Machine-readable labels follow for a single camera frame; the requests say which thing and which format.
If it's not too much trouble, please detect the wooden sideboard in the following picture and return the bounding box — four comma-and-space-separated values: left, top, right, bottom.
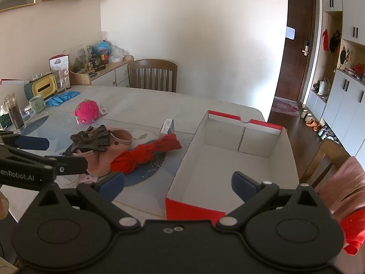
69, 55, 134, 88

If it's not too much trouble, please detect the dark dotted bow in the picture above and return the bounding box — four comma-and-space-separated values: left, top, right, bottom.
70, 126, 112, 153

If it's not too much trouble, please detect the blue rubber glove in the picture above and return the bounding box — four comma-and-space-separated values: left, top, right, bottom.
45, 95, 69, 107
60, 91, 81, 102

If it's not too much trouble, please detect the clear plastic bag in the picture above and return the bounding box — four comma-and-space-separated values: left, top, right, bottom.
108, 45, 126, 63

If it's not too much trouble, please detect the blue book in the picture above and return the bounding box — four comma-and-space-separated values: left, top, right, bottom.
160, 118, 175, 136

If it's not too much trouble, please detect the pink strawberry plush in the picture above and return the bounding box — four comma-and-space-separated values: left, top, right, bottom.
73, 99, 110, 125

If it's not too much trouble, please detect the green tissue pack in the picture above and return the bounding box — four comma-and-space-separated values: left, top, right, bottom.
0, 103, 12, 129

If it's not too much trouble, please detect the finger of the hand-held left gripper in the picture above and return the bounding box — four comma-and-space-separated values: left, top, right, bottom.
43, 155, 89, 176
0, 131, 50, 152

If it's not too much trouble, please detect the pair of orange slippers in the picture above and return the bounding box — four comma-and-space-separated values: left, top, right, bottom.
305, 118, 322, 132

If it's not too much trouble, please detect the black hanging bag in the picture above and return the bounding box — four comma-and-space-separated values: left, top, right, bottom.
329, 30, 342, 53

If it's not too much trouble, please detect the red white cardboard box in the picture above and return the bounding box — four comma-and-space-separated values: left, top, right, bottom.
165, 110, 300, 227

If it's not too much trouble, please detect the white tote bag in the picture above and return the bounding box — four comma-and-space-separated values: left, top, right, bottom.
317, 77, 331, 96

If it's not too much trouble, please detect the patterned red rug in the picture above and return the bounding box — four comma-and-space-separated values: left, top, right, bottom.
271, 97, 302, 117

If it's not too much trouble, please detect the red cloth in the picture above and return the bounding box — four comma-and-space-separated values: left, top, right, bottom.
339, 208, 365, 256

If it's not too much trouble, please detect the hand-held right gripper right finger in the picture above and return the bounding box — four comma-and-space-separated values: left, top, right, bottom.
216, 171, 333, 230

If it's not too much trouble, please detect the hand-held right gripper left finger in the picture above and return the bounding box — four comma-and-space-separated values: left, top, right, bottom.
36, 172, 141, 230

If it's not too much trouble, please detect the green mug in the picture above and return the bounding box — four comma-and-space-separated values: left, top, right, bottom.
29, 95, 46, 114

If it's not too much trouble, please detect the pink cloth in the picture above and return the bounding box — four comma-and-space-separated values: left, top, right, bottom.
316, 156, 365, 224

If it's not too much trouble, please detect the person's left hand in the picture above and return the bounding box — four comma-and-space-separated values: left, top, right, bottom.
0, 191, 10, 221

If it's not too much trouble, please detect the blue globe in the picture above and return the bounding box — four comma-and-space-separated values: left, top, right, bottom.
94, 40, 111, 57

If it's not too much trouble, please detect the dark wooden door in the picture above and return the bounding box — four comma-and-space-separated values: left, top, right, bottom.
274, 0, 320, 104

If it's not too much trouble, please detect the yellow green tissue box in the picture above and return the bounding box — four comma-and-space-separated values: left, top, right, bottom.
23, 74, 58, 103

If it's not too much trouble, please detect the pink fleece hat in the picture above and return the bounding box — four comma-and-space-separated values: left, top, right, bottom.
73, 126, 134, 177

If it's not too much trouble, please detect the red bow headband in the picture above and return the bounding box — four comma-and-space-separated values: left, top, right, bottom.
110, 134, 182, 175

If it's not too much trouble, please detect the white entry cabinet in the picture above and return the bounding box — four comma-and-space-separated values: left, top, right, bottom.
305, 0, 365, 157

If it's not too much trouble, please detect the glass bottle with dark liquid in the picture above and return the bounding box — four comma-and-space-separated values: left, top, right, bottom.
4, 93, 27, 132

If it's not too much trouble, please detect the glass vase with plants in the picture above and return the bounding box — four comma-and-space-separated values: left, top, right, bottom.
71, 44, 92, 74

